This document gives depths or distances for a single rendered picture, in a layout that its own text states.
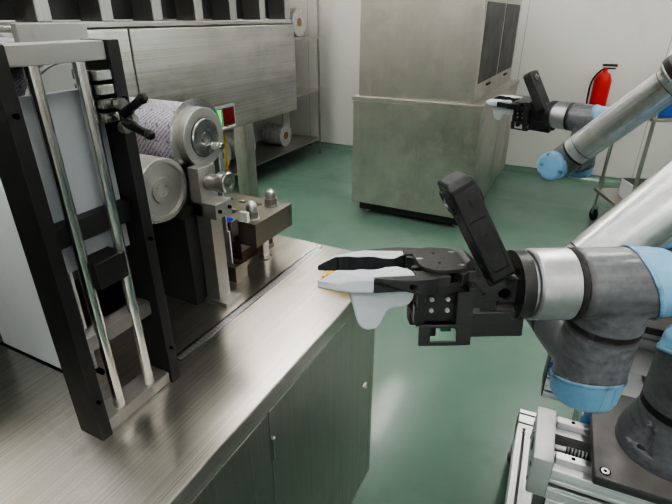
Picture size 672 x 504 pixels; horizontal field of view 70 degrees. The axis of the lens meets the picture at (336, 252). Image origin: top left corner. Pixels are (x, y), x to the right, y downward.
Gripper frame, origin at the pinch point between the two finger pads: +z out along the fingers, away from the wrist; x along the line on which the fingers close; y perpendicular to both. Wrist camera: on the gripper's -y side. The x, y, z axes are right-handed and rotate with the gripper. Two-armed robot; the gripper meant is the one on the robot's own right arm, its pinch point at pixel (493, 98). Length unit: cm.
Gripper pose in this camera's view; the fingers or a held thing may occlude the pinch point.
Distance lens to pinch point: 163.3
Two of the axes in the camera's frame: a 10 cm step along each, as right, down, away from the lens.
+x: 7.5, -4.1, 5.2
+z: -6.5, -3.4, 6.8
